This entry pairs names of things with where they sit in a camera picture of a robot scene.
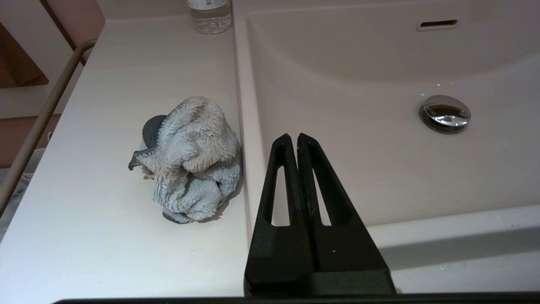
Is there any chrome drain stopper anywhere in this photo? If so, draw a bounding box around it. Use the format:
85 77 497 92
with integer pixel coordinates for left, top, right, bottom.
419 95 472 134

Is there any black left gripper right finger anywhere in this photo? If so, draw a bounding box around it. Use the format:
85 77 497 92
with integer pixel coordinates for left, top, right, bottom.
297 133 397 295

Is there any beige towel rail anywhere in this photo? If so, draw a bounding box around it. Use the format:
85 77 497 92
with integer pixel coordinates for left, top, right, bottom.
0 39 98 218

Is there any light blue fluffy cleaning cloth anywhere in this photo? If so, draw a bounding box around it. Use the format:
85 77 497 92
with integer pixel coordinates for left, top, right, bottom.
128 96 244 224

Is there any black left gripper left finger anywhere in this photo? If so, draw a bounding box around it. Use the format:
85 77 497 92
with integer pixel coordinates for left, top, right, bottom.
244 133 315 296

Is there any clear uncapped plastic bottle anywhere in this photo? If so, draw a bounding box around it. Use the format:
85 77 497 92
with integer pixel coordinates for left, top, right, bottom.
187 0 232 35

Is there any white ceramic sink basin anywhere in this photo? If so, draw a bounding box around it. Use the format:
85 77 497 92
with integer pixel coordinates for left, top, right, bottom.
235 0 540 254

